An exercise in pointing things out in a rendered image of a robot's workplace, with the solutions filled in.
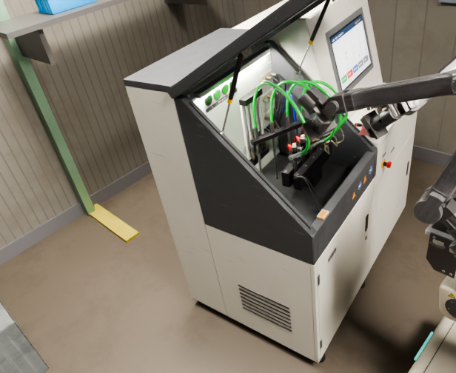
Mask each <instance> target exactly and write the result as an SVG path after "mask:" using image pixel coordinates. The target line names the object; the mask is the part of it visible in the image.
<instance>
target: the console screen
mask: <svg viewBox="0 0 456 373"><path fill-rule="evenodd" d="M325 37H326V43H327V46H328V49H329V55H330V58H331V62H332V68H333V71H334V74H335V80H336V84H337V87H338V92H340V91H341V90H348V89H353V88H354V87H355V86H356V85H357V84H358V83H359V82H360V81H361V80H362V79H363V78H364V77H365V76H366V75H367V74H368V73H369V72H370V70H371V69H372V68H373V67H374V65H373V61H372V54H371V50H370V46H369V39H368V35H367V31H366V23H365V19H364V15H363V8H362V7H360V8H359V9H358V10H356V11H355V12H354V13H352V14H351V15H350V16H348V17H346V18H345V19H344V20H343V21H341V22H340V23H339V24H337V25H335V26H334V27H333V28H332V29H331V30H329V31H327V32H326V33H325Z"/></svg>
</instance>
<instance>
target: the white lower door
mask: <svg viewBox="0 0 456 373"><path fill-rule="evenodd" d="M373 184H374V179H373V180H372V182H371V183H370V185H369V186H368V187H367V188H366V190H365V192H364V193H363V194H362V196H361V198H360V199H359V201H358V202H357V203H356V205H355V206H354V208H353V209H352V211H351V212H350V213H349V215H348V216H347V218H346V220H345V221H344V222H343V224H342V225H341V227H340V229H339V230H338V231H337V232H336V234H335V236H334V237H333V239H332V240H331V241H330V243H329V245H328V246H327V248H325V250H324V251H323V253H322V255H321V256H320V257H319V259H318V261H317V276H318V313H319V332H320V350H321V354H322V352H323V351H324V349H325V347H326V345H327V343H328V342H329V339H330V338H331V336H332V334H333V332H334V331H335V329H336V327H337V325H338V324H339V322H340V320H341V318H342V317H343V314H344V312H345V311H346V309H347V307H348V305H349V304H350V302H351V300H352V299H353V297H354V295H355V293H356V292H357V290H358V287H359V286H360V284H361V282H362V280H363V279H364V277H365V275H366V273H367V272H368V263H369V242H370V229H371V218H372V196H373Z"/></svg>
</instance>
